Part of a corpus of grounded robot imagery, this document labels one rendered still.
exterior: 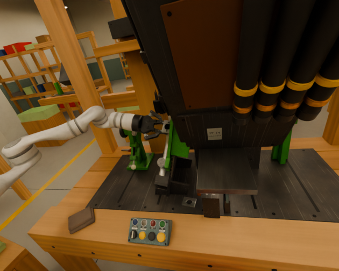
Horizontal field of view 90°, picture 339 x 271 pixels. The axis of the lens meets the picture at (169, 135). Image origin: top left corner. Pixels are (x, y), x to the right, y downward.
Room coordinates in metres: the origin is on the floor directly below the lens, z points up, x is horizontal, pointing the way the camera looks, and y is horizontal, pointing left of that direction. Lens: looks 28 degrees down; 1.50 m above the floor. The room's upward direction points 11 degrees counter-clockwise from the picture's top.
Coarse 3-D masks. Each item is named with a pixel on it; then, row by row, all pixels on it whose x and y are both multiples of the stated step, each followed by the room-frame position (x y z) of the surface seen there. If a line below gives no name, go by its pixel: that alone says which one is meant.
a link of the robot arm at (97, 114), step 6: (90, 108) 0.73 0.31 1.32; (96, 108) 0.72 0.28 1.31; (102, 108) 0.73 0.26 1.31; (84, 114) 0.71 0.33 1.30; (90, 114) 0.70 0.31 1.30; (96, 114) 0.70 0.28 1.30; (102, 114) 0.72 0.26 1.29; (78, 120) 0.69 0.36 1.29; (84, 120) 0.69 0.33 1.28; (90, 120) 0.69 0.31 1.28; (96, 120) 0.71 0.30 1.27; (102, 120) 0.72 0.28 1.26; (78, 126) 0.68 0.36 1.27; (84, 126) 0.68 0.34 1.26
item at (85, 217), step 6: (84, 210) 0.54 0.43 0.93; (90, 210) 0.54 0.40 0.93; (72, 216) 0.52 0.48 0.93; (78, 216) 0.52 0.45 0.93; (84, 216) 0.51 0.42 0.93; (90, 216) 0.50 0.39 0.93; (72, 222) 0.49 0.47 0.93; (78, 222) 0.49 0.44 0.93; (84, 222) 0.49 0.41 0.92; (90, 222) 0.49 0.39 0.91; (72, 228) 0.47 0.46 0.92; (78, 228) 0.47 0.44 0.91
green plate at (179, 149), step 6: (174, 132) 0.55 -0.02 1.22; (168, 138) 0.55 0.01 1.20; (174, 138) 0.55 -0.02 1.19; (168, 144) 0.55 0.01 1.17; (174, 144) 0.55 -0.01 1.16; (180, 144) 0.55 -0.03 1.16; (168, 150) 0.55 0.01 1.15; (174, 150) 0.55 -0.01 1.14; (180, 150) 0.55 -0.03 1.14; (186, 150) 0.54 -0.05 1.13; (168, 156) 0.55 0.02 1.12; (186, 156) 0.54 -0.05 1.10
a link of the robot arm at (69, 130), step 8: (72, 120) 0.69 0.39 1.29; (56, 128) 0.66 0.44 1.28; (64, 128) 0.66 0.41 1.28; (72, 128) 0.67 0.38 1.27; (32, 136) 0.62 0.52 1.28; (40, 136) 0.62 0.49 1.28; (48, 136) 0.63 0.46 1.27; (56, 136) 0.64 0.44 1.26; (64, 136) 0.65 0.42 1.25; (72, 136) 0.66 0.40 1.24; (8, 144) 0.60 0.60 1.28; (16, 144) 0.59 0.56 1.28; (24, 144) 0.59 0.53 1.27; (32, 144) 0.63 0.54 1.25; (8, 152) 0.56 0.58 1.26; (16, 152) 0.57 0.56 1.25; (24, 152) 0.58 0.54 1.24
